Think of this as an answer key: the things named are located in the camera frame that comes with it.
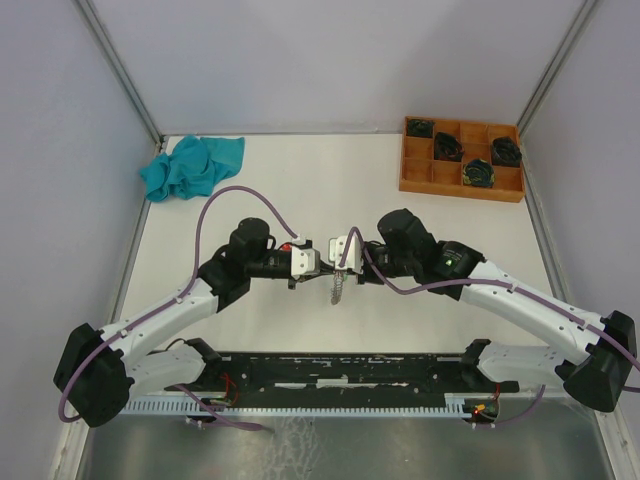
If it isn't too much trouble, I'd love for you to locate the dark rolled sock blue-yellow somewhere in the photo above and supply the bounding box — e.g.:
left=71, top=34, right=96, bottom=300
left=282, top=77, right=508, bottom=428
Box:
left=462, top=158, right=495, bottom=188

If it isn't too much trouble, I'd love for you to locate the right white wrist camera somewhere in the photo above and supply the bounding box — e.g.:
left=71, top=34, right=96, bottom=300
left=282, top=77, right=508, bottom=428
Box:
left=328, top=234, right=363, bottom=274

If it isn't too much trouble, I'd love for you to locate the right aluminium corner post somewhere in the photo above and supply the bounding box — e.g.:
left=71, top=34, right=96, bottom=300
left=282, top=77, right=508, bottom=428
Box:
left=514, top=0, right=601, bottom=131

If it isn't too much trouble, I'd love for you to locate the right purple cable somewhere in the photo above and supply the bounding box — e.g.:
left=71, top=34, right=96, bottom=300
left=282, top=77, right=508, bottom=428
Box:
left=338, top=227, right=640, bottom=431

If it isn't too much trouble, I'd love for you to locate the left aluminium corner post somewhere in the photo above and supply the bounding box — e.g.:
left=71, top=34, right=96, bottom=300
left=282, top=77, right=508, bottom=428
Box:
left=71, top=0, right=165, bottom=148

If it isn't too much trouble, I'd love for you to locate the dark rolled sock top-left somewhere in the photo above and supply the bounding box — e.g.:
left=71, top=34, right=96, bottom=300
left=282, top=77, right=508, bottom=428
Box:
left=406, top=117, right=435, bottom=139

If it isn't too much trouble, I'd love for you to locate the wooden compartment tray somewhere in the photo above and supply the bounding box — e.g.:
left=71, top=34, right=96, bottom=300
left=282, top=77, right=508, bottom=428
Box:
left=399, top=116, right=525, bottom=203

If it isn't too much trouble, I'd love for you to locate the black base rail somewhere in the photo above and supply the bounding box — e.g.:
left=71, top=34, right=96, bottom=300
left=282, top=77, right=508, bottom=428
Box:
left=186, top=351, right=520, bottom=408

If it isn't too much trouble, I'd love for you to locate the dark rolled sock right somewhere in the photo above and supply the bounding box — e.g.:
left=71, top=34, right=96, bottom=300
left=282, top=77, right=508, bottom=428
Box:
left=491, top=136, right=522, bottom=168

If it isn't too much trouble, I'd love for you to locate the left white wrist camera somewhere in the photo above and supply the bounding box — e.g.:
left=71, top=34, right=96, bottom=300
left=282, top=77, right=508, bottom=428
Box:
left=291, top=237, right=320, bottom=280

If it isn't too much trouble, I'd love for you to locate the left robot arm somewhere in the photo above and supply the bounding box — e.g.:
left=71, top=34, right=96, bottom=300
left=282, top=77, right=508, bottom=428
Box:
left=53, top=218, right=333, bottom=427

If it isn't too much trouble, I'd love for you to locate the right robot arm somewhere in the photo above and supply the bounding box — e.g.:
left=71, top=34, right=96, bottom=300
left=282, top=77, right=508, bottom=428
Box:
left=338, top=209, right=639, bottom=413

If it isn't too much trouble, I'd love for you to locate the aluminium corner post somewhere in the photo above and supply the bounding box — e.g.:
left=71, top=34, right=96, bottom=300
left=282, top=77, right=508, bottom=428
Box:
left=514, top=0, right=601, bottom=131
left=71, top=0, right=165, bottom=148

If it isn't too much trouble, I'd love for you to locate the teal cloth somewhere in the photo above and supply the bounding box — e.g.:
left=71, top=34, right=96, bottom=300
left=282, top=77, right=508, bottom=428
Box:
left=139, top=135, right=246, bottom=203

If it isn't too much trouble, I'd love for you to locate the white cable duct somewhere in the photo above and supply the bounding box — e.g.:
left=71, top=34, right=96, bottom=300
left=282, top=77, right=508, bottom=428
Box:
left=120, top=394, right=473, bottom=420

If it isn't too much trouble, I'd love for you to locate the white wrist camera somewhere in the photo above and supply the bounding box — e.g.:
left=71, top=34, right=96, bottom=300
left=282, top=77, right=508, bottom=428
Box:
left=291, top=237, right=320, bottom=280
left=328, top=234, right=363, bottom=274

